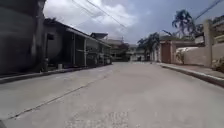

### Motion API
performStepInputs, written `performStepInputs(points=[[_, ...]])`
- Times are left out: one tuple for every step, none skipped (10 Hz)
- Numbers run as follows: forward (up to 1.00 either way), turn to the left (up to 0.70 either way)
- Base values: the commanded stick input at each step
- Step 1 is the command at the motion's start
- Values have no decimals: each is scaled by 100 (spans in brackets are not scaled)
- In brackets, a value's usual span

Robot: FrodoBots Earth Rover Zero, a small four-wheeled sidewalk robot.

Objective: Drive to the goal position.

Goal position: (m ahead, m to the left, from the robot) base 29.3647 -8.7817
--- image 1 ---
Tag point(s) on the pale multi-storey building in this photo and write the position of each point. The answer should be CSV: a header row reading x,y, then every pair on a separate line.
x,y
116,46

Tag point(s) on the grey concrete road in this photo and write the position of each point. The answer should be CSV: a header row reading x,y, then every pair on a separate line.
x,y
133,100

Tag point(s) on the dark green trees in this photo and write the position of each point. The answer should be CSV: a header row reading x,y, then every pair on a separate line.
x,y
148,41

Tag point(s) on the red metal gate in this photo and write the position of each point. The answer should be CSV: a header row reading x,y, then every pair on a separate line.
x,y
166,53

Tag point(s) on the dark house with slatted front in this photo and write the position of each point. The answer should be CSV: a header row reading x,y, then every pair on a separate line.
x,y
60,43

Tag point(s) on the tall palm tree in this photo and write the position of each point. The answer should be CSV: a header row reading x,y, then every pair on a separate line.
x,y
183,20

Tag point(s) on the pale raised pavement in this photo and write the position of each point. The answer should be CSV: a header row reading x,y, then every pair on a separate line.
x,y
200,72

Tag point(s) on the dark narrow pavement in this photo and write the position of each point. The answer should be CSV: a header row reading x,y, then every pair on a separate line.
x,y
20,77

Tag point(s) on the dark curved building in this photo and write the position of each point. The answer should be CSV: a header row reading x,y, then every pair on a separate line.
x,y
16,40

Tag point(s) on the pale boundary wall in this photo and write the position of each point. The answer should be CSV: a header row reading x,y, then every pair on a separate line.
x,y
196,55

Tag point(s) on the building behind pale wall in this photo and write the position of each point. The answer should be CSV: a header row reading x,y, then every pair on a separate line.
x,y
218,28

